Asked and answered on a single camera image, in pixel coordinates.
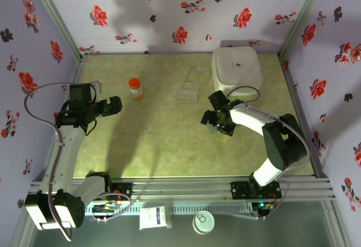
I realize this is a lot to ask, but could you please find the orange pill bottle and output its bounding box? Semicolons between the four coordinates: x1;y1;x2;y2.
128;78;144;100

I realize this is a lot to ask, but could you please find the white zip storage case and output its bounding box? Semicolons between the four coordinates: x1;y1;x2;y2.
211;46;265;94

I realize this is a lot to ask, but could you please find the silver tin can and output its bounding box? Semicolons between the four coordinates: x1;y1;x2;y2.
192;210;215;235

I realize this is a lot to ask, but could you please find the white paper packet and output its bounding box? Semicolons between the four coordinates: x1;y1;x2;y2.
139;206;167;230

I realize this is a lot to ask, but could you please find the aluminium side rail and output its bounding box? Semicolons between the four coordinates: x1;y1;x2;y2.
42;54;89;182
278;51;329;179

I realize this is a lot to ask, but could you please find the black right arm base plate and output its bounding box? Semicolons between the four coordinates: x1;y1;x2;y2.
230;181;282;200

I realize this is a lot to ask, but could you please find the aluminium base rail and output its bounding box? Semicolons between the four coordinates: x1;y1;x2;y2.
27;175;337;202

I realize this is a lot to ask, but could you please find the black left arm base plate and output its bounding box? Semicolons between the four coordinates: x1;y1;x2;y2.
108;183;133;202

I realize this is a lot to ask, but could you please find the grey slotted cable duct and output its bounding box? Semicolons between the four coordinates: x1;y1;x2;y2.
84;204;253;217

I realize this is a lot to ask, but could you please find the aluminium corner post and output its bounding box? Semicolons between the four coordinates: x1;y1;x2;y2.
27;0;85;59
279;0;331;56

